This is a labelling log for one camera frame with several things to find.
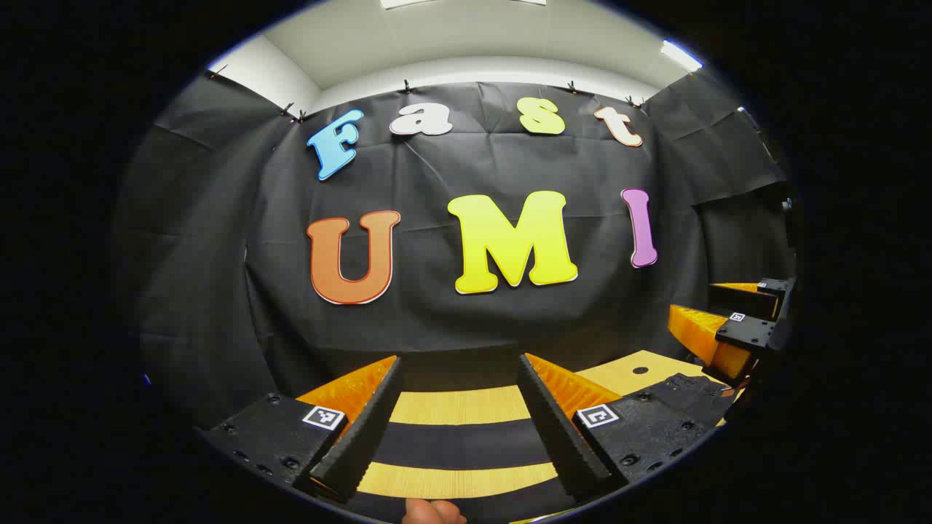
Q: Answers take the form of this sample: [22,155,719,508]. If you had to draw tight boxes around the black backdrop cloth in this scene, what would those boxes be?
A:
[116,69,798,430]

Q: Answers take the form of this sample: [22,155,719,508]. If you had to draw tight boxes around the dark blue jeans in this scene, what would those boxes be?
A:
[342,373,738,524]

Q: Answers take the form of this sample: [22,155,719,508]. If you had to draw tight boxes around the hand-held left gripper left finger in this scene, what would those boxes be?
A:
[206,355,403,504]

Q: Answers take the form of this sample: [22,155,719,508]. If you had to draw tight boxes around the row of black cloth clips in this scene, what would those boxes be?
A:
[208,64,649,124]

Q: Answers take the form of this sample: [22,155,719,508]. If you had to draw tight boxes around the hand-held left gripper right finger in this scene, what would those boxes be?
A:
[518,354,723,504]

